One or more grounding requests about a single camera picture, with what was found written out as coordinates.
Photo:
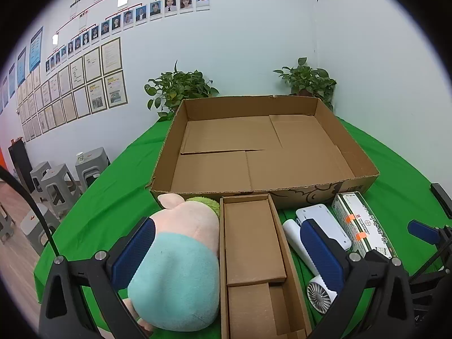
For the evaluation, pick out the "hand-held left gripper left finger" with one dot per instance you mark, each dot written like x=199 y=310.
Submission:
x=136 y=250

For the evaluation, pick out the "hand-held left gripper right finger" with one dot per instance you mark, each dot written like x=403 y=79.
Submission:
x=323 y=254

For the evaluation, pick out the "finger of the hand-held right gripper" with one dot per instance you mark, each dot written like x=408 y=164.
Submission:
x=422 y=231

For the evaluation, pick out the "white handheld fan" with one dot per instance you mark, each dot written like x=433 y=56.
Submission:
x=323 y=226

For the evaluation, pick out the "pink and teal plush pig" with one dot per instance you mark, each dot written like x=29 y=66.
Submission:
x=176 y=272

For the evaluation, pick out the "green and white medicine box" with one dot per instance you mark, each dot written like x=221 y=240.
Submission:
x=360 y=219

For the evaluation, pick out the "narrow cardboard tray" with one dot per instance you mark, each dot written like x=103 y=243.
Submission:
x=254 y=254

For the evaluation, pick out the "large shallow cardboard box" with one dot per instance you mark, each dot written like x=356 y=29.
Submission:
x=247 y=162

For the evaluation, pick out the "black rectangular bar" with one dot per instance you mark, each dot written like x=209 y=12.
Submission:
x=441 y=196

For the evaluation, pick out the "green tablecloth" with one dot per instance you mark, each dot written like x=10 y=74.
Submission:
x=106 y=201

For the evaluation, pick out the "white paper cup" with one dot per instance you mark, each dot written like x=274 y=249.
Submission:
x=80 y=156

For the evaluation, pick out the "black cabinet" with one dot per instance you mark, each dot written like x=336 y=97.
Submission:
x=19 y=162

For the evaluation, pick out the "large potted green plant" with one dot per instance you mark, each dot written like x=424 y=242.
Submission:
x=176 y=88

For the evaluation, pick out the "small potted green plant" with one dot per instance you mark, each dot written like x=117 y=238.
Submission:
x=307 y=81

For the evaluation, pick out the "blue framed notice board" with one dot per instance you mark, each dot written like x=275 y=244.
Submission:
x=35 y=47
x=11 y=79
x=21 y=65

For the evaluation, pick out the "wall of framed certificates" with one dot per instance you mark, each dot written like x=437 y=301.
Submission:
x=70 y=88

